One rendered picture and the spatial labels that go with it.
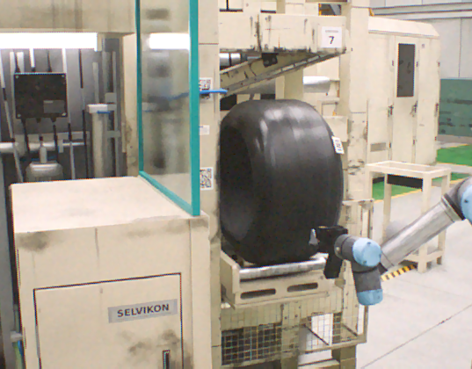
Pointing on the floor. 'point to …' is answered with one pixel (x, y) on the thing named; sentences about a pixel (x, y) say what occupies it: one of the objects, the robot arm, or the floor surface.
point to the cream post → (211, 10)
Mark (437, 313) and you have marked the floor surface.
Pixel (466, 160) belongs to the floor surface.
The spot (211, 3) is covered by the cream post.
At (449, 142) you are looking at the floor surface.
